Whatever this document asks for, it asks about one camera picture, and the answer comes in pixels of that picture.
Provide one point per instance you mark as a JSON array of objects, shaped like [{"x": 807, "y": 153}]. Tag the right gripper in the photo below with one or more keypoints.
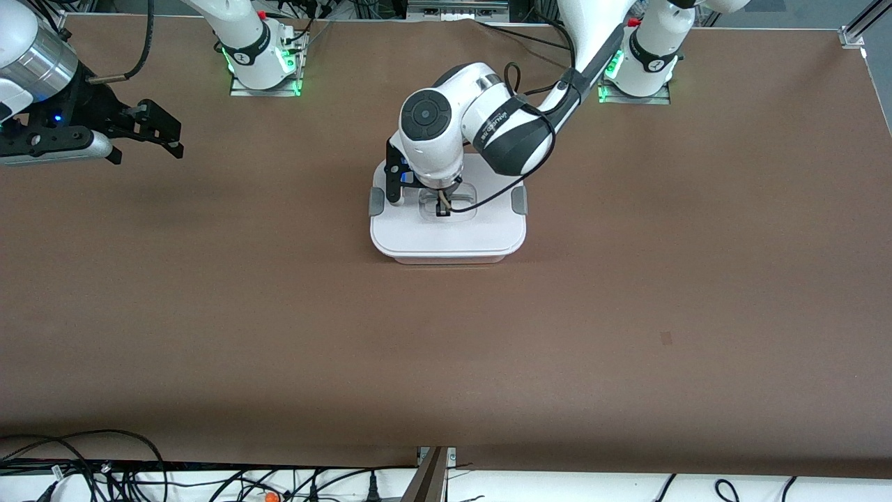
[{"x": 89, "y": 106}]

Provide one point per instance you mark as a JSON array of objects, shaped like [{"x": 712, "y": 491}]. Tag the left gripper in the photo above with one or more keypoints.
[{"x": 443, "y": 203}]

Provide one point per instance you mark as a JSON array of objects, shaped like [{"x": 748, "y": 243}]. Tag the white box lid grey latches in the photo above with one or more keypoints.
[{"x": 446, "y": 240}]

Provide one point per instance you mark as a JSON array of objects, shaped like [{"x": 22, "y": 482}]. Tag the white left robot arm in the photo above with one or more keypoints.
[{"x": 432, "y": 139}]

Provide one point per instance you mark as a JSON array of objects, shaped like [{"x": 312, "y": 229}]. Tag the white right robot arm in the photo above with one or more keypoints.
[{"x": 244, "y": 35}]

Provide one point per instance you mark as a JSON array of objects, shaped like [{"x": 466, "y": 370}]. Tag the pink plastic box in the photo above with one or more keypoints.
[{"x": 449, "y": 259}]

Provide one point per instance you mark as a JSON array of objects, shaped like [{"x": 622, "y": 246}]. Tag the grey metal box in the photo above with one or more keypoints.
[{"x": 456, "y": 7}]

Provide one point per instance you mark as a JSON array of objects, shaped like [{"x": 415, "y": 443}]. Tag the black power plug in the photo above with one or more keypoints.
[{"x": 373, "y": 488}]

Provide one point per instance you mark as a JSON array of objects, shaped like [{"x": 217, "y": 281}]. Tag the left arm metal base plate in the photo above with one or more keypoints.
[{"x": 665, "y": 100}]

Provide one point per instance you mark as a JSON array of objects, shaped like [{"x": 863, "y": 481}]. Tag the aluminium profile post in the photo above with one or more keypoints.
[{"x": 432, "y": 481}]

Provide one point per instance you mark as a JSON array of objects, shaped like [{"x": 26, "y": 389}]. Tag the aluminium frame profile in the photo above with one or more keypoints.
[{"x": 860, "y": 28}]

